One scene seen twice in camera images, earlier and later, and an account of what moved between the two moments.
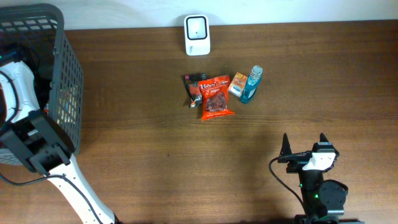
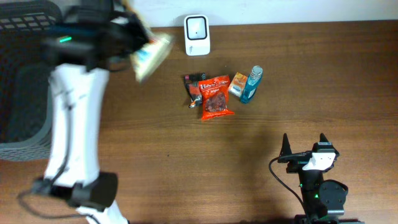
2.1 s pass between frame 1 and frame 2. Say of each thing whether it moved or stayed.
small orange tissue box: stayed
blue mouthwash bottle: stayed
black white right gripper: stayed
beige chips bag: moved
